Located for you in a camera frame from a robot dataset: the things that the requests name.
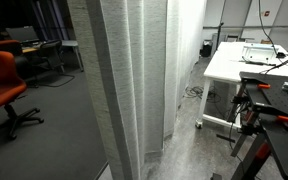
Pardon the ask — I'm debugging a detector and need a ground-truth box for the black floor cable bundle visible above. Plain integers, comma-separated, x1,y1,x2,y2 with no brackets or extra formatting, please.
183,85,222,104

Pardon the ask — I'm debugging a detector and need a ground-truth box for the large red office chair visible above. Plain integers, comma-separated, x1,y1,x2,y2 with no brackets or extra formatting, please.
0,50,46,141

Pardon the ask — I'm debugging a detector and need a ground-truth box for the black office chair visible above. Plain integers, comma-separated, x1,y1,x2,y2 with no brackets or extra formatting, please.
37,39,67,75

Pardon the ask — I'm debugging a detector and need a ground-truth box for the grey fabric curtain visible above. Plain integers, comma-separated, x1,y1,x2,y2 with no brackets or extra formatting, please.
66,0,208,180

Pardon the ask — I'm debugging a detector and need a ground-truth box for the grey wall rail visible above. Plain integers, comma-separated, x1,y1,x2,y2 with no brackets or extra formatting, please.
203,24,288,30

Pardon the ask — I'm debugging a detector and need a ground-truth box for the orange handled black clamp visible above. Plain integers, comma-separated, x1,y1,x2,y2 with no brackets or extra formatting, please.
252,103,288,126
242,77,272,91

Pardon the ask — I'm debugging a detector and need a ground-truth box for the black breadboard table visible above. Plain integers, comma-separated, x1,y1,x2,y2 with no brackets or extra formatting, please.
210,70,288,180

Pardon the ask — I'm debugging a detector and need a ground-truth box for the white plastic tray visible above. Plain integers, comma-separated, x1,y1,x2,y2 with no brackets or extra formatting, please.
241,44,280,65

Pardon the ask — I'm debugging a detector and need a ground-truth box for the black tripod pole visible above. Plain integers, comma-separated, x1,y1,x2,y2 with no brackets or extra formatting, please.
216,21,226,51

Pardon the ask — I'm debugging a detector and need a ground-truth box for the dark laptop screen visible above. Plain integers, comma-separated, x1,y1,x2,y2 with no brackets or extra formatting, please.
5,25,41,46

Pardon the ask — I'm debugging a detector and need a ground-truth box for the white table with casters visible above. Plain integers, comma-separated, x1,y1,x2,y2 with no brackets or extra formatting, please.
194,40,288,130

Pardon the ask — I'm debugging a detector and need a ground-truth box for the black waste bin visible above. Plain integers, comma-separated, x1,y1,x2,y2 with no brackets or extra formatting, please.
199,39,214,58

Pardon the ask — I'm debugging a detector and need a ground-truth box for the black hanging cable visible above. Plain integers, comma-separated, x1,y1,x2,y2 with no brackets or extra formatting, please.
257,0,287,59

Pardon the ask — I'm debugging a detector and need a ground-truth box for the small white side table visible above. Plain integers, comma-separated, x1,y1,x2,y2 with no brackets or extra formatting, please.
61,39,85,73

